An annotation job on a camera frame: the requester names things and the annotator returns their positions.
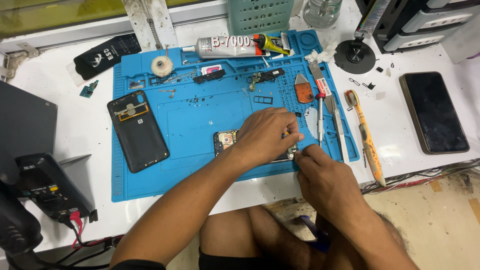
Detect blue silicone repair mat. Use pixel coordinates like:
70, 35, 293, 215
111, 29, 361, 203

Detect black plastic antenna cover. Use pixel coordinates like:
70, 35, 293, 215
259, 68, 286, 81

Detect red multimeter probe lead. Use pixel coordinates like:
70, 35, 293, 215
68, 211, 113, 250

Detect black plastic phone frame part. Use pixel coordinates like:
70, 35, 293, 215
193, 68, 227, 84

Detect orange toothbrush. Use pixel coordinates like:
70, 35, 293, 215
344, 89, 387, 187

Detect black and grey drawer organizer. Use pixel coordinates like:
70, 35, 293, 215
354, 0, 480, 54

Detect person's left hand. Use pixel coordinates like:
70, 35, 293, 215
233, 107, 305, 167

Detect black antistatic bag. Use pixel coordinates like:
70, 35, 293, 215
73, 33, 142, 81

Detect person's legs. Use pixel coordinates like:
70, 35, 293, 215
199, 204, 409, 270

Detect crumpled white tissue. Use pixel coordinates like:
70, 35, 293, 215
304, 40, 339, 64

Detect black suction cup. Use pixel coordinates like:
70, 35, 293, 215
334, 38, 377, 75

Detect black smartphone with brown case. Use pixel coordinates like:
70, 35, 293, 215
398, 71, 470, 155

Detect small green circuit board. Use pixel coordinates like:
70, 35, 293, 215
79, 79, 100, 99

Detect bundle of cables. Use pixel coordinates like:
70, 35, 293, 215
361, 159, 480, 195

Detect person's right hand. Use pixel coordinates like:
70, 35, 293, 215
294, 143, 370, 226

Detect pink and white sim card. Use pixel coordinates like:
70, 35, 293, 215
201, 64, 223, 76

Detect silver tweezers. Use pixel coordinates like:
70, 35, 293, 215
330, 95, 350, 164

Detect flex cable connector board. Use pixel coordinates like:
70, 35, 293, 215
247, 72, 263, 92

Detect white tape roll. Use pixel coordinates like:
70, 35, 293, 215
151, 55, 174, 78

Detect black cable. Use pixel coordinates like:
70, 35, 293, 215
7, 234, 124, 270

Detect clear glass jar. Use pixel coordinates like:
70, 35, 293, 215
302, 0, 343, 29

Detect dark grey box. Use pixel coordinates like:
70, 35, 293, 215
0, 80, 58, 181

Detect black phone back cover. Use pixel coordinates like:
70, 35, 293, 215
107, 89, 170, 173

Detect black multimeter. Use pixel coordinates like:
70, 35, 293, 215
15, 152, 95, 222

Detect red-capped silver screwdriver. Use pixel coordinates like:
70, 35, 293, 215
315, 92, 326, 148

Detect silver metal spudger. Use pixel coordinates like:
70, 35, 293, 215
308, 62, 338, 113

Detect orange plastic pry tool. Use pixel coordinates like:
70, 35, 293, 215
294, 73, 315, 104

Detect yellow glue tube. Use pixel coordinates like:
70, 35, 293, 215
253, 34, 291, 56

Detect white glue tube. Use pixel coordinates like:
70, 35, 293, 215
182, 35, 259, 59

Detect green perforated basket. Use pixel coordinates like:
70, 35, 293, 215
226, 0, 295, 36

